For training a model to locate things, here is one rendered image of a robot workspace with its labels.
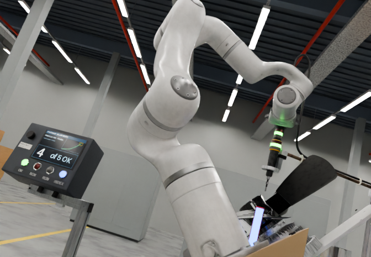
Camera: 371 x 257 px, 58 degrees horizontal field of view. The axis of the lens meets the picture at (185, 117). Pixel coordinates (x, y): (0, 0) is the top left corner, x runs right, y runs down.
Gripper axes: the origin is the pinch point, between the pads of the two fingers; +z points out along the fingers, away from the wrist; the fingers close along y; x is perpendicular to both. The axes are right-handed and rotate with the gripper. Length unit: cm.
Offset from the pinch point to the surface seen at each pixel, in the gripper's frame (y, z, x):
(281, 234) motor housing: 9.2, 0.0, -43.0
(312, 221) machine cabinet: 93, 578, -5
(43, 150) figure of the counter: -72, -42, -39
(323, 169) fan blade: 19.3, 0.3, -15.0
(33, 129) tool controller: -81, -40, -33
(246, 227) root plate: -4.3, 6.1, -44.4
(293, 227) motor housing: 13.1, 3.8, -39.4
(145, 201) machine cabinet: -275, 661, -64
